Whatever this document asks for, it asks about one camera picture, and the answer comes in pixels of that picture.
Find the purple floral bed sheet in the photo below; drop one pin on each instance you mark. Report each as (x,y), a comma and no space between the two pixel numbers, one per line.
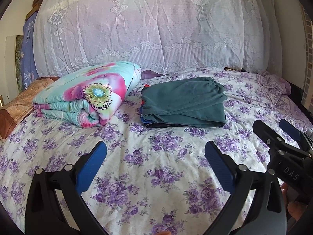
(159,151)

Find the person's right hand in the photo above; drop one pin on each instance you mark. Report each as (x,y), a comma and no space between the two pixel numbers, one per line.
(296,210)

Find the folded red blue shorts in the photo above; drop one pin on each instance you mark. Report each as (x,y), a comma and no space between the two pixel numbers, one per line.
(146,124)

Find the blue patterned hanging cloth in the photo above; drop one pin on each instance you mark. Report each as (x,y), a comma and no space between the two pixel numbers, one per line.
(28,53)

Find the white lace cover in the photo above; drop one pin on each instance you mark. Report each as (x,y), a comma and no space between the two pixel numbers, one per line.
(146,29)

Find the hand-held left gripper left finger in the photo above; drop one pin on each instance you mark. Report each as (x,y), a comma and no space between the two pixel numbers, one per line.
(91,166)

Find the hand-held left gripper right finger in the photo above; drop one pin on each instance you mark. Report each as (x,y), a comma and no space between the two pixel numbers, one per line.
(218,166)

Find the purple floral pillow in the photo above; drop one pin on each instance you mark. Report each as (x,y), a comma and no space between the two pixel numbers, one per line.
(275,85)

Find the gold picture frame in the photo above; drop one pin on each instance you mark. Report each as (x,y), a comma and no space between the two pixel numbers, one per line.
(1,101)

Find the folded floral quilt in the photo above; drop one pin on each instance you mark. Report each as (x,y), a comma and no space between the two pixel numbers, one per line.
(73,90)

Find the dark green pants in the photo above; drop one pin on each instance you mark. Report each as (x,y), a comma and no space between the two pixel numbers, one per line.
(183,100)

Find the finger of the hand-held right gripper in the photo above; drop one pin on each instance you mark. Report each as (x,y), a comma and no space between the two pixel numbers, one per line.
(289,128)
(264,131)

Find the brown wooden furniture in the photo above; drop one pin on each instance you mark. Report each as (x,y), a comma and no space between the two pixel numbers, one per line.
(36,3)

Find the black bed frame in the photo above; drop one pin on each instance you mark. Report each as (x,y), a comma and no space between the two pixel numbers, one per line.
(299,95)

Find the green picture panel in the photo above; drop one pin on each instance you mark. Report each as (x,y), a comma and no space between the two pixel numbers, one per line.
(19,63)

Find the brown pillow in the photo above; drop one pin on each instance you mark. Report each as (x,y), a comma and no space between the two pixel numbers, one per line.
(22,95)

